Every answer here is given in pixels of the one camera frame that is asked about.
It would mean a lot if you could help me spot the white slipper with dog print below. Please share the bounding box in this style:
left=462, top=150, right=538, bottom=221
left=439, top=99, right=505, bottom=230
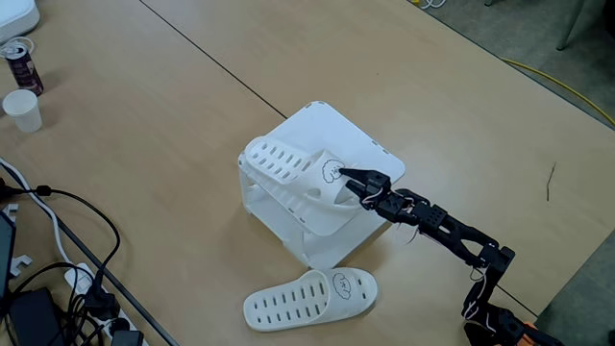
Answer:
left=243, top=267, right=380, bottom=333
left=243, top=136, right=362, bottom=236

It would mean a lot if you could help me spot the white two-tier shoe rack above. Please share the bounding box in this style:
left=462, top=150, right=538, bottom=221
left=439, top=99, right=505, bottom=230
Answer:
left=237, top=100, right=406, bottom=270

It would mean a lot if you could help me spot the grey chair leg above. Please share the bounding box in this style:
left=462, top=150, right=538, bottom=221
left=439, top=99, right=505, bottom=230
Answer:
left=556, top=0, right=587, bottom=52

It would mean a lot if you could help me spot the black plug-in power adapter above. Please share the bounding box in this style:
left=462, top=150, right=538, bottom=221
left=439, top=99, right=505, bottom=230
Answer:
left=110, top=329, right=145, bottom=346

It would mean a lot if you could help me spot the black mains plug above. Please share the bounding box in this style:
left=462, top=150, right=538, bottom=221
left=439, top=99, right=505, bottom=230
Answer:
left=84, top=287, right=121, bottom=322

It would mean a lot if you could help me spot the white power strip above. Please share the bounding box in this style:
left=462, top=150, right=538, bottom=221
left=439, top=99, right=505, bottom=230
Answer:
left=63, top=262, right=150, bottom=346

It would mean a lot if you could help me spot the white paper cup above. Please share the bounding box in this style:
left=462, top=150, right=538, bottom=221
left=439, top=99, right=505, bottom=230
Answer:
left=2, top=88, right=43, bottom=134

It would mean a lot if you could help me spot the black power brick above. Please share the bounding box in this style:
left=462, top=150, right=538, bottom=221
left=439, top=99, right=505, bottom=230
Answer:
left=8, top=287, right=63, bottom=346

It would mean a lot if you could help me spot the purple drink can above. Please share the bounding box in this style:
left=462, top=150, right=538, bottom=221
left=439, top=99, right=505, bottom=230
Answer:
left=4, top=42, right=44, bottom=97

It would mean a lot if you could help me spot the dark laptop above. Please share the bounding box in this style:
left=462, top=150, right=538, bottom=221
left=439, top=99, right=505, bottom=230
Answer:
left=0, top=210, right=16, bottom=302

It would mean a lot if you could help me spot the white flat device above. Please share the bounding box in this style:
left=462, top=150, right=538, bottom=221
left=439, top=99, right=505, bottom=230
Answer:
left=0, top=0, right=41, bottom=44

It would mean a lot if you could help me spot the yellow floor cable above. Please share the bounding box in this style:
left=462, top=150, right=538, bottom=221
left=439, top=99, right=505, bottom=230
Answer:
left=499, top=57, right=615, bottom=127

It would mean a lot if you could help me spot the black cable with barrel connector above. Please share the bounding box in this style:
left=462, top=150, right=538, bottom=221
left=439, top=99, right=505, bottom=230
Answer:
left=0, top=184, right=121, bottom=294

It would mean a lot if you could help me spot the white coiled cable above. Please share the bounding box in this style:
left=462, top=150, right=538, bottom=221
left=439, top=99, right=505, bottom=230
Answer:
left=0, top=36, right=36, bottom=60

